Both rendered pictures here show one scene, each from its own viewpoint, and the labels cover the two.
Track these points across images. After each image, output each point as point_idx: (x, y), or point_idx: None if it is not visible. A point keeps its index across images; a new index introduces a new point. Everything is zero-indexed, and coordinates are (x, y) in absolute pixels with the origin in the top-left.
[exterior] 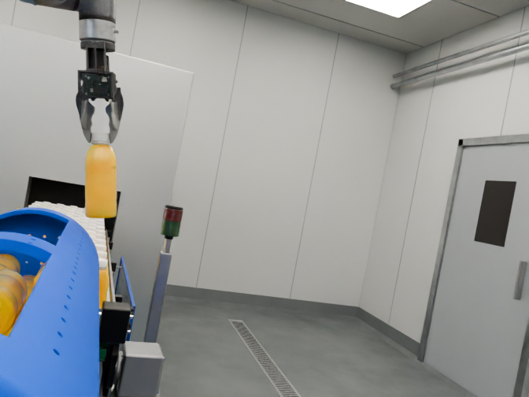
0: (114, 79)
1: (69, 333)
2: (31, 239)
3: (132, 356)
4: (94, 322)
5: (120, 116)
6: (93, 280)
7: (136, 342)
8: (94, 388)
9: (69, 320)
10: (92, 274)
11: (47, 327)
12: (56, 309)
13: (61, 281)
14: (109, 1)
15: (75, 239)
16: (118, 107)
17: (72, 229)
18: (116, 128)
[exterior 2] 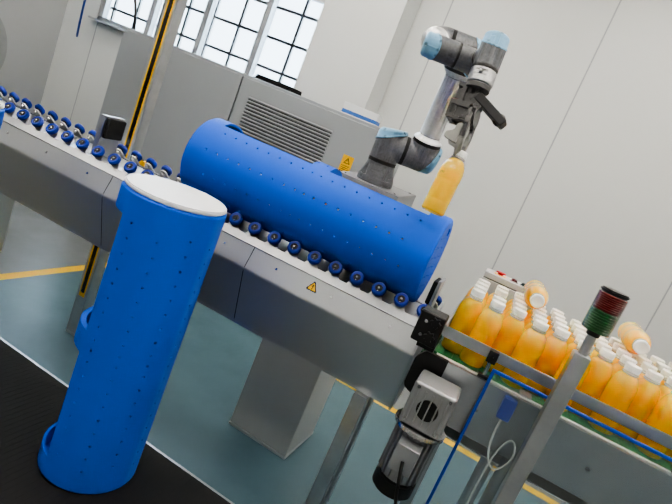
0: (459, 104)
1: (240, 143)
2: (328, 166)
3: (422, 371)
4: (274, 173)
5: (463, 132)
6: (327, 193)
7: (457, 390)
8: (225, 153)
9: (249, 146)
10: (336, 196)
11: (236, 135)
12: (250, 142)
13: (279, 154)
14: (479, 51)
15: (374, 196)
16: (462, 126)
17: (400, 205)
18: (453, 141)
